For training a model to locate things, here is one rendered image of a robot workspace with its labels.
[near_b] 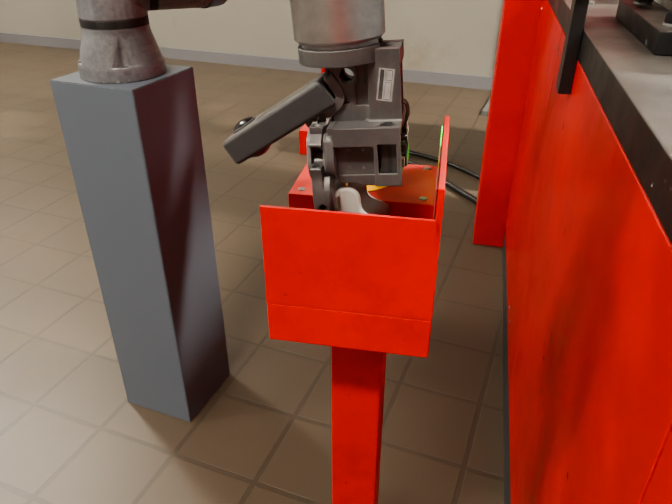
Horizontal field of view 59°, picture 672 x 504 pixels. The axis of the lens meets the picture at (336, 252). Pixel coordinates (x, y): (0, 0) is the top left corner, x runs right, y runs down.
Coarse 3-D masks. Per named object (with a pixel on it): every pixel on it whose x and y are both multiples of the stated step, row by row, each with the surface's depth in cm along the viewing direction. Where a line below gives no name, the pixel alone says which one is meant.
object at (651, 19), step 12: (624, 0) 97; (624, 12) 94; (636, 12) 87; (648, 12) 86; (660, 12) 86; (624, 24) 93; (636, 24) 85; (648, 24) 79; (660, 24) 77; (636, 36) 85; (648, 36) 78; (660, 36) 74; (648, 48) 78; (660, 48) 74
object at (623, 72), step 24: (552, 0) 140; (600, 0) 119; (600, 24) 95; (600, 48) 79; (624, 48) 79; (600, 72) 74; (624, 72) 67; (648, 72) 67; (600, 96) 72; (624, 96) 61; (648, 96) 59; (624, 120) 59; (648, 120) 52; (624, 144) 58; (648, 144) 50; (648, 168) 50; (648, 192) 49
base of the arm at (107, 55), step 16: (96, 32) 99; (112, 32) 99; (128, 32) 100; (144, 32) 103; (80, 48) 104; (96, 48) 100; (112, 48) 100; (128, 48) 101; (144, 48) 102; (80, 64) 103; (96, 64) 101; (112, 64) 100; (128, 64) 102; (144, 64) 103; (160, 64) 106; (96, 80) 102; (112, 80) 101; (128, 80) 102; (144, 80) 103
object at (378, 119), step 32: (320, 64) 46; (352, 64) 46; (384, 64) 47; (352, 96) 49; (384, 96) 48; (320, 128) 50; (352, 128) 49; (384, 128) 48; (352, 160) 51; (384, 160) 50
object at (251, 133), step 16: (320, 80) 49; (288, 96) 53; (304, 96) 49; (320, 96) 49; (272, 112) 51; (288, 112) 50; (304, 112) 50; (320, 112) 50; (240, 128) 53; (256, 128) 52; (272, 128) 51; (288, 128) 51; (224, 144) 53; (240, 144) 53; (256, 144) 52; (240, 160) 54
